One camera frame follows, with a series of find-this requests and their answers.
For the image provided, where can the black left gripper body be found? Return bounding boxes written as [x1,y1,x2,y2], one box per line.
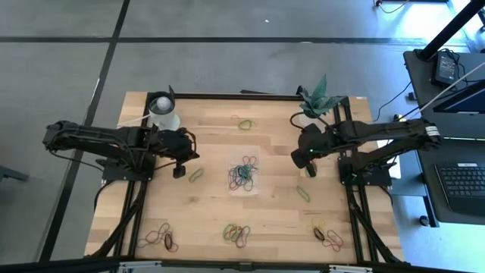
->
[151,127,182,163]

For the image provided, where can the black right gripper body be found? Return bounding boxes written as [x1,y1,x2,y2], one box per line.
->
[307,127,334,156]

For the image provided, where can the colourful bands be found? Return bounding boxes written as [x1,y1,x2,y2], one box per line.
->
[227,225,243,242]

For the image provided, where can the clear plastic bin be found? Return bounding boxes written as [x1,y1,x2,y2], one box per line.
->
[226,146,263,197]

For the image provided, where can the yellow rubber band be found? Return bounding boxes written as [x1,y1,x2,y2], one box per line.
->
[311,216,327,233]

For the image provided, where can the dark red rubber band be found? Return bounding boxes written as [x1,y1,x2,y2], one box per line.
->
[136,222,171,248]

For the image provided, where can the snake plant in white pot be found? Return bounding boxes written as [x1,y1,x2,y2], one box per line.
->
[297,74,348,128]

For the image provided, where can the white paper sheet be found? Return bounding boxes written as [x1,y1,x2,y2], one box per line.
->
[377,138,402,180]

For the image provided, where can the black side desk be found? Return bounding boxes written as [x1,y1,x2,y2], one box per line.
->
[402,48,485,228]

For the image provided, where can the black power adapter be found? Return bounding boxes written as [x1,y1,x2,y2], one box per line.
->
[430,50,460,87]

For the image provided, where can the black keyboard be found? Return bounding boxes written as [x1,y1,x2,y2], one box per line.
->
[434,162,485,218]

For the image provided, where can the dark monitor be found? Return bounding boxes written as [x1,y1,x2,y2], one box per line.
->
[433,77,485,115]

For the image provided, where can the grey furniture foot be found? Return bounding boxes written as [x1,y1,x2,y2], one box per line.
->
[0,165,30,183]

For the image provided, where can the black pole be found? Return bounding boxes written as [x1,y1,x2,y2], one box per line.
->
[415,0,485,62]

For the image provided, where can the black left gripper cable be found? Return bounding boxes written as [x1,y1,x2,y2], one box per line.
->
[172,127,198,152]

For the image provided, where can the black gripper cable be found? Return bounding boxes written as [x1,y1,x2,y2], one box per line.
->
[172,127,198,152]
[289,111,330,132]

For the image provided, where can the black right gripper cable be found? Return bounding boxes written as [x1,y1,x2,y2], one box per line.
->
[289,111,330,132]

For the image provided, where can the white lamp cable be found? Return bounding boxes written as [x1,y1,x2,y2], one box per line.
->
[116,113,152,128]

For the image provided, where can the black metal table frame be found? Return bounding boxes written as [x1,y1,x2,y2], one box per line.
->
[85,86,405,266]

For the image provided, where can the black floor cable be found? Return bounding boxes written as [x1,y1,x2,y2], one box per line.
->
[373,81,414,124]

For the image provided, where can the silver crossbar bracket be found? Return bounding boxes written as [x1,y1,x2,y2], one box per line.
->
[327,264,374,273]
[117,260,163,273]

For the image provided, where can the black frame crossbar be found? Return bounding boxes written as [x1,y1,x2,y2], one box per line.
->
[0,256,485,273]

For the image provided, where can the yellow floor cable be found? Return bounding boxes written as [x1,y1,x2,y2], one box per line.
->
[374,0,412,15]

